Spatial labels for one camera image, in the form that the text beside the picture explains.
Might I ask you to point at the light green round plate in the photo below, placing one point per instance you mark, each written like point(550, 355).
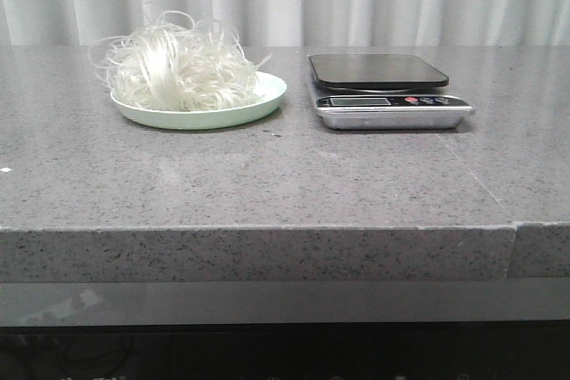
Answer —
point(269, 88)

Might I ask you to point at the black silver kitchen scale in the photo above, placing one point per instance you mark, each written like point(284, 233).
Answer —
point(353, 91)

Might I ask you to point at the white vermicelli noodle bundle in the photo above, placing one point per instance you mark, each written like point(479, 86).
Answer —
point(176, 63)

